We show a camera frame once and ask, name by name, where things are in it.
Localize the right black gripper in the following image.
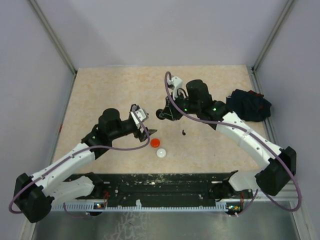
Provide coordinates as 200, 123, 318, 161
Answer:
160, 90, 200, 121

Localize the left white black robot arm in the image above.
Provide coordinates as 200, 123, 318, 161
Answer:
8, 104, 156, 223

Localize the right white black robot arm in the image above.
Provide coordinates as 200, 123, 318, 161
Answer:
156, 76, 297, 198

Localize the dark navy crumpled cloth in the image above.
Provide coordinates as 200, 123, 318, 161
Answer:
226, 89, 272, 122

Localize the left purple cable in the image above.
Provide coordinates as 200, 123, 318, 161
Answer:
8, 106, 151, 214

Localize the purple cable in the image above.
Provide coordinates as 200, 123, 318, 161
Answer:
163, 71, 302, 213
8, 106, 151, 214

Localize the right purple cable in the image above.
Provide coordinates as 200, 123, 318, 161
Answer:
163, 71, 302, 213

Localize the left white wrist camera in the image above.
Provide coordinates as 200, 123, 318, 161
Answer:
129, 104, 149, 129

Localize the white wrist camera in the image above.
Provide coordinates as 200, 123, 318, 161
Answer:
167, 76, 183, 100
129, 104, 149, 129

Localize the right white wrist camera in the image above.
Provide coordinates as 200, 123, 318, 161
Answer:
167, 76, 183, 100

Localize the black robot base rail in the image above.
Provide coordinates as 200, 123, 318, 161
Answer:
81, 173, 253, 208

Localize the right aluminium frame post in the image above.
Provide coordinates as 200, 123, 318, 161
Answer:
251, 0, 296, 73

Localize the aluminium frame post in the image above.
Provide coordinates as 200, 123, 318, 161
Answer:
26, 0, 77, 76
251, 0, 296, 73

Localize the white slotted cable duct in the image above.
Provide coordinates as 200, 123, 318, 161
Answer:
51, 199, 232, 213

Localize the left aluminium frame post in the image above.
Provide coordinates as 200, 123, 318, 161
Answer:
26, 0, 77, 76

